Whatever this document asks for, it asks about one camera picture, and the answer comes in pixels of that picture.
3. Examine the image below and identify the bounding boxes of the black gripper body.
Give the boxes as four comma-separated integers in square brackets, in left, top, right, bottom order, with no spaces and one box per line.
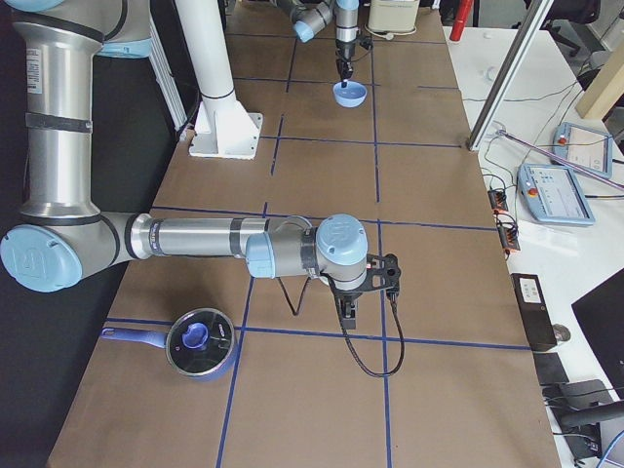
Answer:
[337,293,358,329]
[335,40,356,62]

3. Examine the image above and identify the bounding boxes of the blue bowl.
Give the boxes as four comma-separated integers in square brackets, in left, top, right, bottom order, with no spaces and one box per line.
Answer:
[332,80,368,108]

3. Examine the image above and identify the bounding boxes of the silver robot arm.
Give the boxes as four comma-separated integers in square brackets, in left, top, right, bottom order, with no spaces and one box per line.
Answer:
[1,1,371,332]
[271,0,359,88]

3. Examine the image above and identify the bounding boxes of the beige appliance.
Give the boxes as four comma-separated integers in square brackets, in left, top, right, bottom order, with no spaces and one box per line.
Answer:
[367,0,419,33]

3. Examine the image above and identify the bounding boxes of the red cylinder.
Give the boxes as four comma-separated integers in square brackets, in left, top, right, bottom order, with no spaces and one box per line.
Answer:
[449,0,474,42]

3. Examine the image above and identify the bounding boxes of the blue pot with glass lid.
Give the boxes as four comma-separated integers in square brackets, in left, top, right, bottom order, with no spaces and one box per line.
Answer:
[100,308,239,381]

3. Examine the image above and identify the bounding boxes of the black rectangular box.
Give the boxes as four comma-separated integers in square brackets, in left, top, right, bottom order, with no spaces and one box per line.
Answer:
[511,273,557,352]

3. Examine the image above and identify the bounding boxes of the aluminium diagonal beam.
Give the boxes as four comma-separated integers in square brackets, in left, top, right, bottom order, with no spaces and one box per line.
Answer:
[467,0,554,151]

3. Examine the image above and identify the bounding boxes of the near teach pendant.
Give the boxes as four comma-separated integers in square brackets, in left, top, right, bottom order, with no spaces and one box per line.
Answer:
[517,164,596,226]

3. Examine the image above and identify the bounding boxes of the teach pendant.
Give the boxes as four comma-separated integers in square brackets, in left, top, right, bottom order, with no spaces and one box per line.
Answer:
[552,122,613,178]
[517,164,596,226]

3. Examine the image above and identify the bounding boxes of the far teach pendant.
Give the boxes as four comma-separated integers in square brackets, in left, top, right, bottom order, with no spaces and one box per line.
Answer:
[552,122,613,178]

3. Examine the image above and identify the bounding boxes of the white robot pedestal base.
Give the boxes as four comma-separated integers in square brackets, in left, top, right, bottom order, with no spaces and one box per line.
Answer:
[175,0,263,160]

